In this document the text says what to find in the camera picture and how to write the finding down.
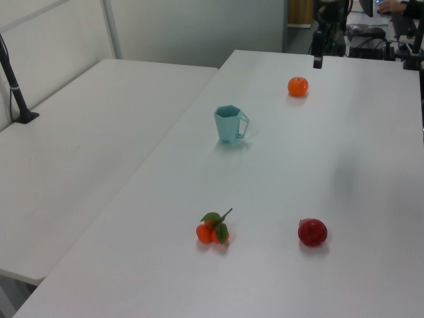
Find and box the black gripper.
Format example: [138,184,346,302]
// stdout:
[313,0,333,70]

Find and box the teal hexagonal mug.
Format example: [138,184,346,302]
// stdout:
[213,105,252,148]

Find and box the dark sleeved forearm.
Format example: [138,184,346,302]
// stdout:
[399,0,424,19]

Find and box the bystander bare hand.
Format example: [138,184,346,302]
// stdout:
[378,1,402,14]

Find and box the brown wooden cabinet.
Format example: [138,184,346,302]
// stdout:
[287,0,315,28]

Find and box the black equipment on desk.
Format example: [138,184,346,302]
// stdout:
[346,26,397,61]

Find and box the large orange toy mandarin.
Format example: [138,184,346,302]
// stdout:
[287,76,311,97]

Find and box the black computer monitor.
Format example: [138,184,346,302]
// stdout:
[359,0,374,18]

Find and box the black clamp stand with pole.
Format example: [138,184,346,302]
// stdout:
[402,19,424,71]

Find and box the red toy wax apple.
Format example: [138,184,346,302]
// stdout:
[297,217,329,248]

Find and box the small tangerine cluster with leaves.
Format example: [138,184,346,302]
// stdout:
[195,207,234,246]

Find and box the white empty table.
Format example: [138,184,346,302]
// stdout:
[0,58,219,286]

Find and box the white partition frame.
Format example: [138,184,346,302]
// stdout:
[0,0,123,133]

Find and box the black camera stand pole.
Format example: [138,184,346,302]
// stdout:
[0,32,40,125]

